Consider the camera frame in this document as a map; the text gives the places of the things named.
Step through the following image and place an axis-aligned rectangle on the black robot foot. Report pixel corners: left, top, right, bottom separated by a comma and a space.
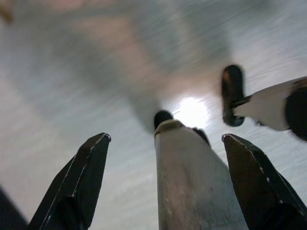
153, 109, 212, 148
220, 64, 247, 127

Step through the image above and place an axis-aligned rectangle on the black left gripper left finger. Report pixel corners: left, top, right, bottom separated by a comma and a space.
25, 132, 112, 230

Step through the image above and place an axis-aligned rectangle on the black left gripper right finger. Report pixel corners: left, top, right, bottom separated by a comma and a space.
222, 133, 307, 230

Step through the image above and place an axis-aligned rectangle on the black right robot foot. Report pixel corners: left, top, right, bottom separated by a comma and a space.
220, 64, 247, 127

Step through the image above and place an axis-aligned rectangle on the black left robot foot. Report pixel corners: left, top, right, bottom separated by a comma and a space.
153, 109, 212, 148

